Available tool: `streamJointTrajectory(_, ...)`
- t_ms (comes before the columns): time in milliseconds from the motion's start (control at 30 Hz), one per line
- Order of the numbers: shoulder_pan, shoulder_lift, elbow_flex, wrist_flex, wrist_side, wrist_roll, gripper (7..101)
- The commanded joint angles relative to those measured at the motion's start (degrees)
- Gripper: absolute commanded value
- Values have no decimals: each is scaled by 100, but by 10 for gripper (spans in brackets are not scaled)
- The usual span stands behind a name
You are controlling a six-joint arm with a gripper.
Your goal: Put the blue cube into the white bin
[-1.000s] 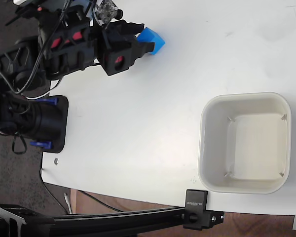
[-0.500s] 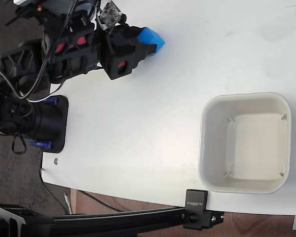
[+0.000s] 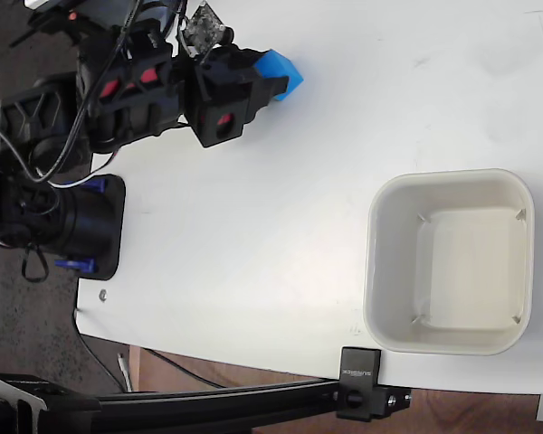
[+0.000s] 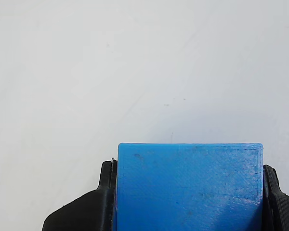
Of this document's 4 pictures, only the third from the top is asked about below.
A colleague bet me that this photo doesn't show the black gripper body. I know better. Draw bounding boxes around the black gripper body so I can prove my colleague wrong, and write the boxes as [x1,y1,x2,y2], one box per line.
[183,44,266,149]

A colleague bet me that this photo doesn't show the blue cube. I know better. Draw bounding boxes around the blue cube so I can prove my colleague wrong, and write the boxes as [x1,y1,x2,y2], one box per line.
[252,49,305,103]

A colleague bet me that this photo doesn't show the white square plastic bin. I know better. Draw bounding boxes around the white square plastic bin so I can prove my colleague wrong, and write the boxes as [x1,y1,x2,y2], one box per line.
[363,168,536,356]

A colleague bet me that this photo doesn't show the black tripod stand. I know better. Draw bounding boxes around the black tripod stand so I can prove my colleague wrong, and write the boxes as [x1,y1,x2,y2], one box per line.
[8,0,112,51]

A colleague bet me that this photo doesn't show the black table clamp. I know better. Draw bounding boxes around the black table clamp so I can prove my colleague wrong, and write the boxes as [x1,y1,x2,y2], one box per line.
[335,346,413,423]

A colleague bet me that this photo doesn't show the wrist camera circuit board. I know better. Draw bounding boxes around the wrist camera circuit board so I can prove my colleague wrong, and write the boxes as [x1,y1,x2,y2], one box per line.
[176,3,235,59]

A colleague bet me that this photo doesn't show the white servo wires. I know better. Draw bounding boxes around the white servo wires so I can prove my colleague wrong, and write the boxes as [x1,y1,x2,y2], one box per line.
[0,151,119,248]

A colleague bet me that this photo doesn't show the black strap loop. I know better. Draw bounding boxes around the black strap loop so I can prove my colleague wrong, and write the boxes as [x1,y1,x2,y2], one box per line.
[20,243,50,281]

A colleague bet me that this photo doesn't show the thin black floor cable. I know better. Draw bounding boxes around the thin black floor cable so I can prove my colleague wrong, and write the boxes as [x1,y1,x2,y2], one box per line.
[73,308,230,393]

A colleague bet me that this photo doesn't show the black aluminium rail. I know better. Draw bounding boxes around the black aluminium rail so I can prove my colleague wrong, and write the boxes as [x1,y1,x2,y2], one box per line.
[0,371,345,434]

